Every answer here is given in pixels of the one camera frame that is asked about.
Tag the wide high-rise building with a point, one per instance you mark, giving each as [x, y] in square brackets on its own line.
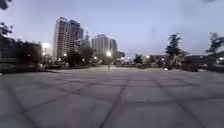
[104, 43]

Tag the grey stone slab pavement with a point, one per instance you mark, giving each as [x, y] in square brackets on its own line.
[113, 96]

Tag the row of dark trees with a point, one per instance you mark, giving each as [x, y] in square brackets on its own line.
[80, 56]

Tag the tall tower building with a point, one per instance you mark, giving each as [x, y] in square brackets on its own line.
[66, 36]

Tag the dark tree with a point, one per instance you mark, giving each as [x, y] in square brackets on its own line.
[173, 50]
[215, 46]

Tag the dark building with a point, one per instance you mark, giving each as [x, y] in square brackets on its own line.
[18, 55]

